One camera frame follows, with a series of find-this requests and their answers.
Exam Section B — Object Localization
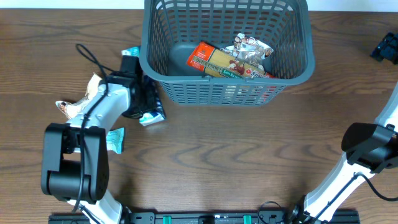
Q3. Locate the Kleenex tissue multipack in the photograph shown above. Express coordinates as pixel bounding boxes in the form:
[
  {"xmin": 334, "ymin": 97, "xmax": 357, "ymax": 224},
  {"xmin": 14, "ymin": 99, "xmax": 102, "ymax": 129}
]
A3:
[{"xmin": 121, "ymin": 46, "xmax": 167, "ymax": 127}]

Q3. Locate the teal snack bar wrapper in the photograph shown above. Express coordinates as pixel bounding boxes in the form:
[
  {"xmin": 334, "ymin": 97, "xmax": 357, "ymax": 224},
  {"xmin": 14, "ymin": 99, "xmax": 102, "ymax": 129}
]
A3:
[{"xmin": 106, "ymin": 128, "xmax": 125, "ymax": 154}]

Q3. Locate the orange San Remo pasta pack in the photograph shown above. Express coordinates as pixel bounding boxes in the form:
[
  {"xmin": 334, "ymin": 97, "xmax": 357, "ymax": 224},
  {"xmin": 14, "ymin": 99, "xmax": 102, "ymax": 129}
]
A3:
[{"xmin": 187, "ymin": 42, "xmax": 275, "ymax": 78}]

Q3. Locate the white brown snack bag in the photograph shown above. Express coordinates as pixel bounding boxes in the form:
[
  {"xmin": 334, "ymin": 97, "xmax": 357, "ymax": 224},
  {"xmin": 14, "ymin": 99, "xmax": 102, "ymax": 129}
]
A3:
[{"xmin": 221, "ymin": 33, "xmax": 274, "ymax": 70}]

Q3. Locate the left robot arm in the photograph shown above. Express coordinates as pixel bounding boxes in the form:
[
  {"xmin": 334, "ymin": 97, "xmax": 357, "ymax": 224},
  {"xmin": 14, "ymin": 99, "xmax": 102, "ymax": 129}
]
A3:
[{"xmin": 40, "ymin": 72, "xmax": 164, "ymax": 223}]

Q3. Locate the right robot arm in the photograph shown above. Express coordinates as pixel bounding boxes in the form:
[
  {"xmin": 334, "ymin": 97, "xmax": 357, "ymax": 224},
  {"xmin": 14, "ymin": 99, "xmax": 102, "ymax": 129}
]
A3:
[{"xmin": 289, "ymin": 90, "xmax": 397, "ymax": 223}]

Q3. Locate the grey plastic basket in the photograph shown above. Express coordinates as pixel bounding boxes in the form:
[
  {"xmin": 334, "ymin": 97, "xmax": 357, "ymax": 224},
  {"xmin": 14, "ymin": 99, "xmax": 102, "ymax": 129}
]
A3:
[{"xmin": 140, "ymin": 0, "xmax": 315, "ymax": 106}]

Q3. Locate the crumpled beige snack bag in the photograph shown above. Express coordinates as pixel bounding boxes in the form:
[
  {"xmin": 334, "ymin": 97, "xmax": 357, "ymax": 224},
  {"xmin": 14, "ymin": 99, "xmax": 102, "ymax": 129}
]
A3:
[{"xmin": 55, "ymin": 73, "xmax": 102, "ymax": 119}]

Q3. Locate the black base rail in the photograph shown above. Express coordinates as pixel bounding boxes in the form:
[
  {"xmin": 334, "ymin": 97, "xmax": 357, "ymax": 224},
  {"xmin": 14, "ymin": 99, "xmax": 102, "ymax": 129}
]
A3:
[{"xmin": 48, "ymin": 209, "xmax": 361, "ymax": 224}]

